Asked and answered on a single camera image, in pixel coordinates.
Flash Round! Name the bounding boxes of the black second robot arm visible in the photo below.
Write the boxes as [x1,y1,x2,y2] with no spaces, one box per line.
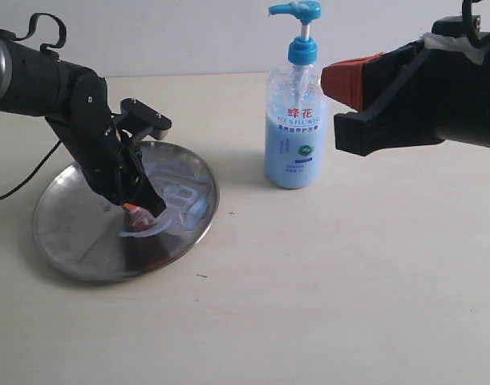
[0,11,490,216]

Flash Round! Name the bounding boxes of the blue pump lotion bottle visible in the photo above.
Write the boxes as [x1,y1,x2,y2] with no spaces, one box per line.
[264,1,330,189]

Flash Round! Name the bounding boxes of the round stainless steel plate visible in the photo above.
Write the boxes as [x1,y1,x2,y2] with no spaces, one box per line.
[31,141,220,283]

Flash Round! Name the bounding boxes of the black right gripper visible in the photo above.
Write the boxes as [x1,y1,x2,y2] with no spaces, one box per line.
[321,40,490,156]

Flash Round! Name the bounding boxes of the black second-arm cable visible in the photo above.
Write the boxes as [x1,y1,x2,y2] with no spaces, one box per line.
[0,12,67,201]

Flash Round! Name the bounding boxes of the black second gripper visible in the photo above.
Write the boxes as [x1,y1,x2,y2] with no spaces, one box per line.
[46,71,167,232]

